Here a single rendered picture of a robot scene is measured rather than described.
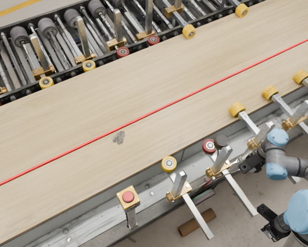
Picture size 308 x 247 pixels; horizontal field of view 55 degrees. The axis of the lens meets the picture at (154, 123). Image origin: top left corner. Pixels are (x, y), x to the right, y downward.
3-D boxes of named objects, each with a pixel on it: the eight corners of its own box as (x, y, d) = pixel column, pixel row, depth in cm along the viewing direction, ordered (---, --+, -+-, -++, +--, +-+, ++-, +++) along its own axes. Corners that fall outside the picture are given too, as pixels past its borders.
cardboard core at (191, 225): (217, 215, 225) (183, 236, 217) (215, 218, 232) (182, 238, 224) (211, 206, 229) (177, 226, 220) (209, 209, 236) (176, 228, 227)
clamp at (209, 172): (229, 168, 165) (231, 165, 161) (209, 180, 162) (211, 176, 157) (223, 160, 168) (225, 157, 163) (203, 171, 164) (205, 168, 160)
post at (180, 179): (176, 203, 171) (187, 175, 130) (171, 206, 170) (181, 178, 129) (173, 198, 173) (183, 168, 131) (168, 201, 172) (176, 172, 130)
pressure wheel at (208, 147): (216, 156, 171) (220, 147, 161) (204, 162, 169) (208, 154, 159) (208, 144, 175) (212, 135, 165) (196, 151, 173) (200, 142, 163)
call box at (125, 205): (140, 205, 121) (140, 200, 115) (125, 213, 120) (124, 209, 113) (132, 190, 124) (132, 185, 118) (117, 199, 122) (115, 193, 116)
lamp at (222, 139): (220, 160, 156) (231, 142, 138) (211, 164, 155) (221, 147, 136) (214, 151, 159) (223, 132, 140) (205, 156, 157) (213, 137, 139)
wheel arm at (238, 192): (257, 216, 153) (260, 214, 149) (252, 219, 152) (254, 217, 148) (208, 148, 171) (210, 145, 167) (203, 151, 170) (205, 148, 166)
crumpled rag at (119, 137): (119, 147, 161) (118, 145, 159) (109, 140, 162) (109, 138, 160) (129, 135, 164) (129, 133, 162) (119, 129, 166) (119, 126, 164)
